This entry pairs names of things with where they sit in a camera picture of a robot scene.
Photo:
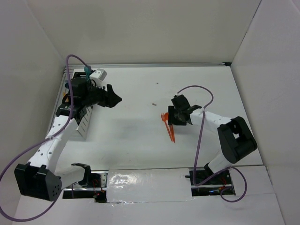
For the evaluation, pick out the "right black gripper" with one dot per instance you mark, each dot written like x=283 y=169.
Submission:
x=171 y=110

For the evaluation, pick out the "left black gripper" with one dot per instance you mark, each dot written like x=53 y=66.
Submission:
x=109 y=98

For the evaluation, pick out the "orange fork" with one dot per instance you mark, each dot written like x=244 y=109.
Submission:
x=165 y=126

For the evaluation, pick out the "teal spoon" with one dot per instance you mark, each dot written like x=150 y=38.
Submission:
x=88 y=71

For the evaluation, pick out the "orange spoon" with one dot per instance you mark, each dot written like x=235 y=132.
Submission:
x=167 y=117

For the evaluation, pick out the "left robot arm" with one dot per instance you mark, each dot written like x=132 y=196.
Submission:
x=38 y=177

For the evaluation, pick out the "black utensil caddy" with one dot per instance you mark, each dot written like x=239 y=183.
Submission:
x=79 y=76

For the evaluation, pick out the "white utensil caddy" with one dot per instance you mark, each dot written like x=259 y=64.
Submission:
x=82 y=129

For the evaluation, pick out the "white taped paper sheet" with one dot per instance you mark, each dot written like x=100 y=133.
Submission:
x=148 y=186

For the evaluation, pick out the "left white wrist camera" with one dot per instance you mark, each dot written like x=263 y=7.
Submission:
x=98 y=76

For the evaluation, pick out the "aluminium frame rail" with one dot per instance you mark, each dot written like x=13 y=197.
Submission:
x=161 y=65

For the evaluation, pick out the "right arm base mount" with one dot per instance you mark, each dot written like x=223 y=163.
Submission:
x=212 y=187

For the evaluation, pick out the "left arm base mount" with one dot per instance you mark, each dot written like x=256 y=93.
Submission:
x=95 y=190

